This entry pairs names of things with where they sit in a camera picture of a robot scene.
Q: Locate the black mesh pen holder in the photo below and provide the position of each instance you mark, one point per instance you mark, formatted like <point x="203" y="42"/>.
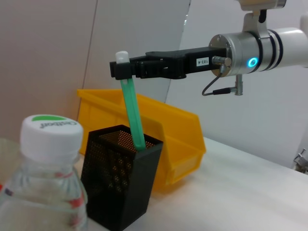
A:
<point x="130" y="183"/>

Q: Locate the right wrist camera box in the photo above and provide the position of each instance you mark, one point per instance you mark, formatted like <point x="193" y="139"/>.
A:
<point x="262" y="4"/>

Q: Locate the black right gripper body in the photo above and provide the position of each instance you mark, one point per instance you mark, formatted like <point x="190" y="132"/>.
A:
<point x="192" y="61"/>

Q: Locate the yellow plastic bin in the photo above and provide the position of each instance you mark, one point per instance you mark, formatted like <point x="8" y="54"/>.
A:
<point x="178" y="134"/>

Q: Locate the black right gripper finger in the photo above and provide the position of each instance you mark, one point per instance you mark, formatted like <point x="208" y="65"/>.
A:
<point x="154" y="56"/>
<point x="121" y="69"/>

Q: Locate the metal clamp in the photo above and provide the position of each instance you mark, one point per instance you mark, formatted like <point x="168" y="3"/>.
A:
<point x="302" y="161"/>

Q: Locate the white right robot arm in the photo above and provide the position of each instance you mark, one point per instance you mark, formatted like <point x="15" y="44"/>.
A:
<point x="284" y="48"/>

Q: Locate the clear bottle with green label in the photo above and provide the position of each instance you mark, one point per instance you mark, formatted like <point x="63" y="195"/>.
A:
<point x="48" y="139"/>

